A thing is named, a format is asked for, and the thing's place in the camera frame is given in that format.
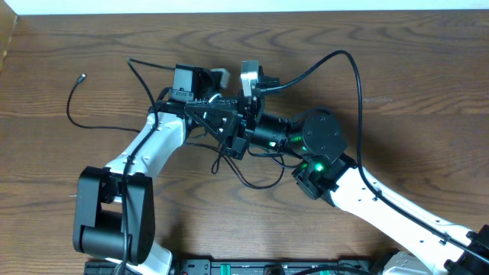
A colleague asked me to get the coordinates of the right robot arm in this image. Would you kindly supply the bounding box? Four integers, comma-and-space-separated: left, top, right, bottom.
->
185, 96, 488, 274

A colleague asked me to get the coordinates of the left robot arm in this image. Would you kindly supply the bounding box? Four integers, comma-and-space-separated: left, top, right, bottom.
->
73, 64, 230, 274

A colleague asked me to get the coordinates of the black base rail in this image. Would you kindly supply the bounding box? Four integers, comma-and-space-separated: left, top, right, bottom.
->
83, 258, 387, 275

